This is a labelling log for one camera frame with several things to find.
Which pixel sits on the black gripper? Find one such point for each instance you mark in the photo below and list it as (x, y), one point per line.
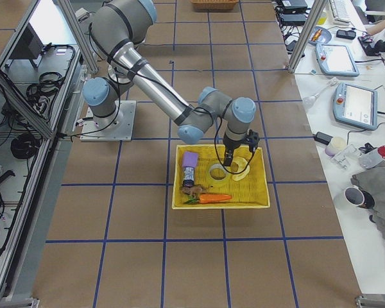
(230, 147)

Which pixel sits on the yellow tape roll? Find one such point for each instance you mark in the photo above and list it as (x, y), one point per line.
(217, 175)

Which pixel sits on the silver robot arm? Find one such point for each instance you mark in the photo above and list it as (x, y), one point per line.
(116, 29)

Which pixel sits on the banana slice toy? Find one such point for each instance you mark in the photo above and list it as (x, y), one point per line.
(242, 168)

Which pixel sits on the purple sponge block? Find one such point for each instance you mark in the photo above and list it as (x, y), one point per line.
(190, 159)

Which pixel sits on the yellow woven basket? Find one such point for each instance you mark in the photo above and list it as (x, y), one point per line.
(243, 185)

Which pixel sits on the brown toy dinosaur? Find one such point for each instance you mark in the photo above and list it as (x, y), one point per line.
(195, 190)

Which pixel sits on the orange toy carrot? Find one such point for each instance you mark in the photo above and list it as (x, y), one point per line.
(208, 198)

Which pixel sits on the black power adapter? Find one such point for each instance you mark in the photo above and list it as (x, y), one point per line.
(322, 138)

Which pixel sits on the light bulb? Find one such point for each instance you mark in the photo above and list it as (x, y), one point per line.
(309, 101)

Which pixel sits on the lavender cream jar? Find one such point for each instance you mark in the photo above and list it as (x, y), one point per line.
(335, 145)

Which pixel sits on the white mug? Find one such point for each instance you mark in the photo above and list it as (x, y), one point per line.
(359, 198)

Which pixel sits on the teach pendant near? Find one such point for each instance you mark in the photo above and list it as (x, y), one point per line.
(355, 106)

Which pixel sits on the teach pendant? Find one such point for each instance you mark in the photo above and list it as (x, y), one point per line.
(335, 60)
(355, 106)

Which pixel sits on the teach pendant far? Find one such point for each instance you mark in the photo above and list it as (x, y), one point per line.
(335, 60)

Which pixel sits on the clear plastic bottle red cap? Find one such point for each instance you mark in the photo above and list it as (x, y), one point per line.
(372, 158)

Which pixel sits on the blue bowl with orange item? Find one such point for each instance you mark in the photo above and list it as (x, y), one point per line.
(320, 35)

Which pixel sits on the brown wicker basket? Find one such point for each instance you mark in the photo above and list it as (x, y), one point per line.
(221, 5)

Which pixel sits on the black monitor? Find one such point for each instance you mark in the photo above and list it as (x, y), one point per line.
(29, 47)

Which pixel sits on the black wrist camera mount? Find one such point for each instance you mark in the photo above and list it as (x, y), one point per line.
(252, 140)

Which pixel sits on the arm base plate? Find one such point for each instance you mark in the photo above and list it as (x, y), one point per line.
(116, 127)

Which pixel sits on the aluminium frame post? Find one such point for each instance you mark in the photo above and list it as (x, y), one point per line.
(315, 13)

